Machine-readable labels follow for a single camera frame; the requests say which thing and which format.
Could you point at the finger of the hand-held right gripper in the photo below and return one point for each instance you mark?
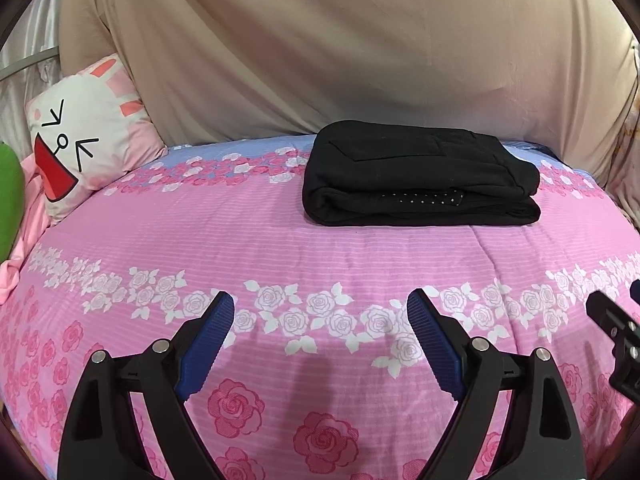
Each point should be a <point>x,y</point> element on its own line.
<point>622,350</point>
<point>635,295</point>

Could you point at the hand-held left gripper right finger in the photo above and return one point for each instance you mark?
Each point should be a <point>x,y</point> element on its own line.
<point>435,345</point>

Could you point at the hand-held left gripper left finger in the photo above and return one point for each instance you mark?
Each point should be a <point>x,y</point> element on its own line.
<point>207,345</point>

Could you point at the black pants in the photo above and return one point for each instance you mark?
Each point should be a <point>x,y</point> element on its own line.
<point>400,170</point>

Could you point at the pink floral bedsheet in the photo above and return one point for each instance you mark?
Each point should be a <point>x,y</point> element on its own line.
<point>250,245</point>

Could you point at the pale printed cloth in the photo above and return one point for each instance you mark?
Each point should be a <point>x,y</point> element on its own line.
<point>630,160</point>

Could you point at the green plush cushion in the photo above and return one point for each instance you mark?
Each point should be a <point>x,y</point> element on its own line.
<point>9,200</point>

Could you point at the white rabbit face pillow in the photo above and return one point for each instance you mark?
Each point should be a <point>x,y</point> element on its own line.
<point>95,125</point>

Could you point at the beige draped cloth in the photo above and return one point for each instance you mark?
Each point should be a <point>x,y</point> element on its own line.
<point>325,45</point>

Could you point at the white satin curtain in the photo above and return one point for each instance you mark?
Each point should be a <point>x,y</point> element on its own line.
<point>30,25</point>

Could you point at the metal bed rail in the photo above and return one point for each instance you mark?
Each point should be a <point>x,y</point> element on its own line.
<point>30,62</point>

